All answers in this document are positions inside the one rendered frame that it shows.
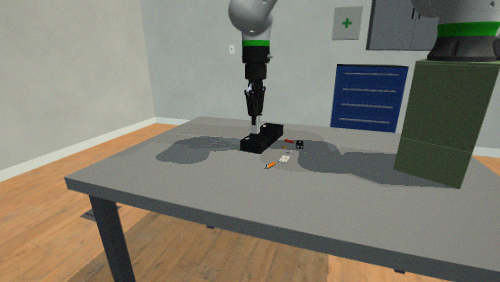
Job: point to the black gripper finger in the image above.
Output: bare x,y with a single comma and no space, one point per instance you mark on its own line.
252,106
260,104

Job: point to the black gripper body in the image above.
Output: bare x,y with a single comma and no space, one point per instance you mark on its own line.
255,73

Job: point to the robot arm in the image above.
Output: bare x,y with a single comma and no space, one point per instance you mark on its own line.
466,29

